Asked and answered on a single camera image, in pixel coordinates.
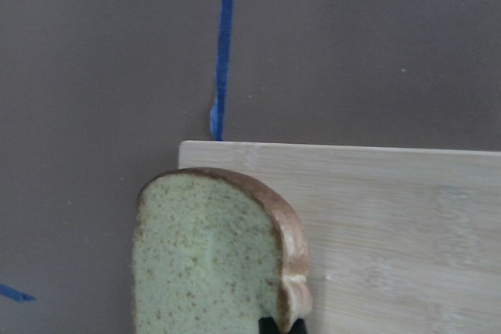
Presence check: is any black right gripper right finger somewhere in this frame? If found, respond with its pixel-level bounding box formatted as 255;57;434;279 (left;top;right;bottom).
289;318;307;334

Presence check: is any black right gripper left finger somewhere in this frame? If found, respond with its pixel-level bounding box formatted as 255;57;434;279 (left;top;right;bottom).
258;317;279;334

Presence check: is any bread slice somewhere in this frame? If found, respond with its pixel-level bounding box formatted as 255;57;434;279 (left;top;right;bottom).
132;167;312;333

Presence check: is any bamboo cutting board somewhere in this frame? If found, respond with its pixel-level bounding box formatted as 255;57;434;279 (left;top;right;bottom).
178;141;500;333

